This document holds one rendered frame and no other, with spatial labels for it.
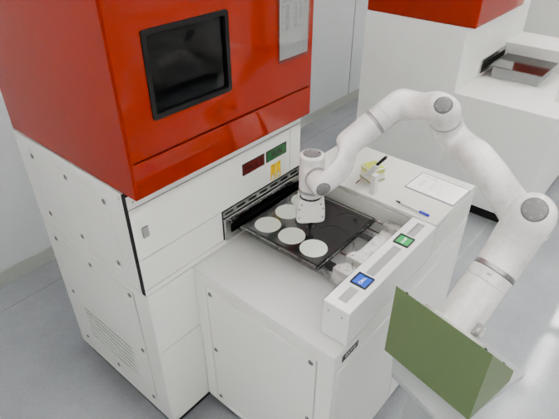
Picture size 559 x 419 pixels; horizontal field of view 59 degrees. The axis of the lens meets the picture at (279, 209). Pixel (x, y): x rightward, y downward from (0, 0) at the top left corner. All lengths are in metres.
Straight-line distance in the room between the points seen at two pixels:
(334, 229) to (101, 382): 1.38
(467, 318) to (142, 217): 0.97
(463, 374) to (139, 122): 1.06
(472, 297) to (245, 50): 0.97
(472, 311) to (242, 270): 0.79
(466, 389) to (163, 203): 1.01
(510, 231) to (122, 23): 1.10
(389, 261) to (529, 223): 0.46
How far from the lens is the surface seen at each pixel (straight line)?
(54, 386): 2.68
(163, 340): 1.92
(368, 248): 1.81
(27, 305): 3.13
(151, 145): 1.42
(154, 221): 1.60
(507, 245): 1.45
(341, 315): 1.47
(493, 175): 1.52
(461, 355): 1.35
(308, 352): 1.59
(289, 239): 1.79
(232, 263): 1.81
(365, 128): 1.63
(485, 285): 1.44
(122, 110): 1.34
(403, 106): 1.63
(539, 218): 1.41
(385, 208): 1.91
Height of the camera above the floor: 2.01
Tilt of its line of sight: 35 degrees down
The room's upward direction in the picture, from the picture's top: straight up
